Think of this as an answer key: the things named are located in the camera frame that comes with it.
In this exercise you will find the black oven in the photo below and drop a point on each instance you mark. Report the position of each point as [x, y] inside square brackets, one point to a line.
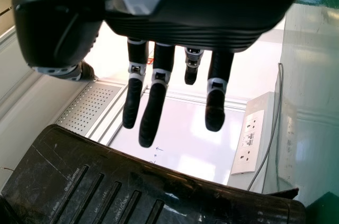
[106, 181]

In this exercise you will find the white socket strip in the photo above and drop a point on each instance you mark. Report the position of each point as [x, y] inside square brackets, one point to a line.
[249, 134]

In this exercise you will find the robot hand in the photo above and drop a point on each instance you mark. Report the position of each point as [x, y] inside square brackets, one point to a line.
[196, 14]

